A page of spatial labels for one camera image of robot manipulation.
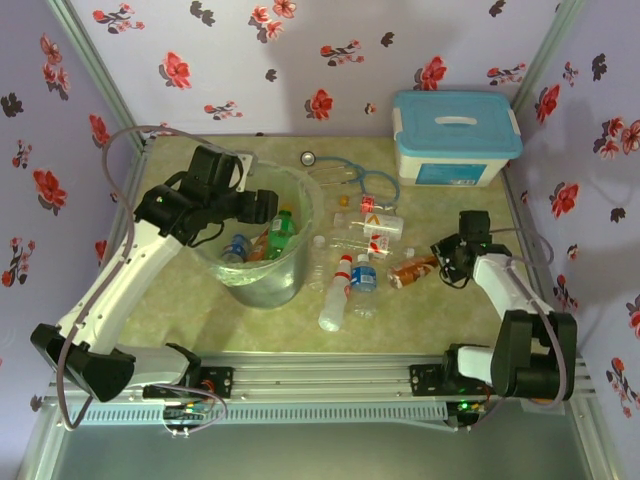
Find grey mesh waste bin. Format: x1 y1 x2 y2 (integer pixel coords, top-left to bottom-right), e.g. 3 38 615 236
199 162 326 309

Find unlabelled clear bottle white cap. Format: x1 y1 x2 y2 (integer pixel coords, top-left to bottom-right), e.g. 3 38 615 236
307 234 330 292

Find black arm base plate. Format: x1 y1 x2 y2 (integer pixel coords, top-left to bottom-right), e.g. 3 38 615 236
408 362 501 399
142 366 235 401

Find brown drink bottle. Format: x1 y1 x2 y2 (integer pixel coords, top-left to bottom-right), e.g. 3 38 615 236
387 254 440 290

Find blue stethoscope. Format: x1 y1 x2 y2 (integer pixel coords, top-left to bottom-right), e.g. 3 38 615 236
299 149 402 209

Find small circuit board with wires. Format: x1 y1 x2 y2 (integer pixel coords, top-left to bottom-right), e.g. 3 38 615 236
160 389 230 440
446 397 489 434

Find clear bottle red patterned label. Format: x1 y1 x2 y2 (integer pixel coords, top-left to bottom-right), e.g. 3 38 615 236
327 234 416 261

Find blue label water bottle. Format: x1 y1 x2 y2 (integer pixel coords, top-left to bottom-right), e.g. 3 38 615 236
219 233 254 265
349 253 379 320

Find aluminium frame post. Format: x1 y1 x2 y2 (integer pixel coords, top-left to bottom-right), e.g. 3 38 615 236
44 0 151 149
14 404 71 480
569 399 621 480
510 0 589 114

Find white slotted cable duct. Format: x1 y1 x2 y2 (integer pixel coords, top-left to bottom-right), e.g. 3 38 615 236
67 402 447 426

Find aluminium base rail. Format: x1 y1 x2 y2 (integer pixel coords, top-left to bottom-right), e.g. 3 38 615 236
47 349 599 407

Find clear plastic bin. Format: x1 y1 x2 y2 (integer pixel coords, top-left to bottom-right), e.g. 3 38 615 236
199 162 326 289

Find mauve left arm cable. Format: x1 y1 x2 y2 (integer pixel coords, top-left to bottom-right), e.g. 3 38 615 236
55 124 206 432

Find milky white bottle red cap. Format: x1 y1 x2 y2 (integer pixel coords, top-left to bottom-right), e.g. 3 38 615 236
318 253 355 333

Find green plastic bottle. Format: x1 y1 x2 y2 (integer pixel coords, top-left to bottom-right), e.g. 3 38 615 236
264 208 300 261

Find clear bottle orange chevron label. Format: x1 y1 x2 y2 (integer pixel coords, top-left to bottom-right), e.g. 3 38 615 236
333 210 405 237

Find white storage box blue lid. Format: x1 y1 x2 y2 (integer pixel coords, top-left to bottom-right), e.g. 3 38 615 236
391 89 525 189

